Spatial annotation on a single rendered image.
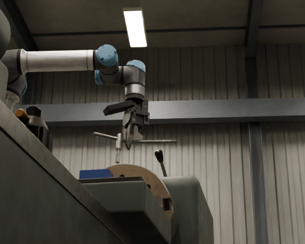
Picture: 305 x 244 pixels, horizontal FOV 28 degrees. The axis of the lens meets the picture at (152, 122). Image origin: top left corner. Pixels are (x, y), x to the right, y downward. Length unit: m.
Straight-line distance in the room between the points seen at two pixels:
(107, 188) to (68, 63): 1.20
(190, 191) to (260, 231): 9.98
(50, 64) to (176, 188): 0.65
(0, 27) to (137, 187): 0.37
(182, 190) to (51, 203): 1.28
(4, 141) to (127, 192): 0.46
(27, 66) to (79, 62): 0.19
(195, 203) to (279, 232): 10.32
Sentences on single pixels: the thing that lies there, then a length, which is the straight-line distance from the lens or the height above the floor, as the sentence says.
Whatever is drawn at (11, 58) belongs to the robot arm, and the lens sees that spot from 2.28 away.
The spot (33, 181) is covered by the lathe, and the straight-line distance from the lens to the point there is 0.75.
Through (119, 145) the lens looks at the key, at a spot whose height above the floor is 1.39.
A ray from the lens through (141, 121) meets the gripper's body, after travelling 2.28.
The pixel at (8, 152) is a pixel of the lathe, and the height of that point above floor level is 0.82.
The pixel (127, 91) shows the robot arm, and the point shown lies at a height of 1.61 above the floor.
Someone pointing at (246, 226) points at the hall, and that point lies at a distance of 12.31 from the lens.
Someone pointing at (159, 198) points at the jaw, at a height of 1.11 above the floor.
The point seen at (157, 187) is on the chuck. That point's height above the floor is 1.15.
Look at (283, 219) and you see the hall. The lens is 12.38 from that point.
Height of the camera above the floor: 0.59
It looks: 23 degrees up
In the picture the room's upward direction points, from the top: straight up
